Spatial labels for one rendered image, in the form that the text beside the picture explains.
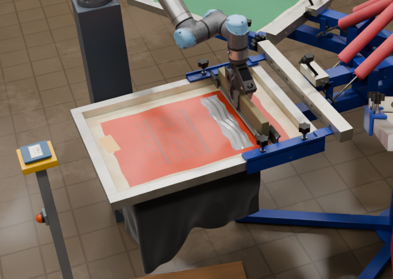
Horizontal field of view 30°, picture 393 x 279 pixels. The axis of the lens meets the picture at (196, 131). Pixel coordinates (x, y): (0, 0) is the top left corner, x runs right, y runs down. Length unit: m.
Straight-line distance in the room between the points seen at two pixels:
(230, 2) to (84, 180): 1.28
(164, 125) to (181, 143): 0.13
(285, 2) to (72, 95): 1.77
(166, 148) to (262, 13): 1.06
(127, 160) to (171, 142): 0.18
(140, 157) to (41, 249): 1.25
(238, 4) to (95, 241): 1.36
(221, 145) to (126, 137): 0.36
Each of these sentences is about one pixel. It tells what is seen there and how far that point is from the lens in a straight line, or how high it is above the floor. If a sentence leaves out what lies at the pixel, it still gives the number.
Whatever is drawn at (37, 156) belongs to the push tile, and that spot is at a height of 0.97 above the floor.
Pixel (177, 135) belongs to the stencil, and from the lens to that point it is 2.71.
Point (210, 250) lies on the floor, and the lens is 3.59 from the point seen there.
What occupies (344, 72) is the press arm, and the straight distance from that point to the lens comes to 2.88.
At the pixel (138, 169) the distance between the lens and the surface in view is 2.58.
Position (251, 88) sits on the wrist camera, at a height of 1.14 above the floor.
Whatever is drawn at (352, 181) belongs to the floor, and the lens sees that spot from 3.97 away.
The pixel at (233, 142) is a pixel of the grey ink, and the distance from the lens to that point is 2.65.
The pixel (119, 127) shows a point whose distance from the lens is 2.79.
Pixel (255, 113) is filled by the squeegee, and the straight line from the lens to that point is 2.62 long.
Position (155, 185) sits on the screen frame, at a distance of 2.46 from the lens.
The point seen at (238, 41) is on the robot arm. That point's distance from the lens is 2.59.
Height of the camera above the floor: 2.59
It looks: 37 degrees down
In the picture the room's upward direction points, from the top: 5 degrees counter-clockwise
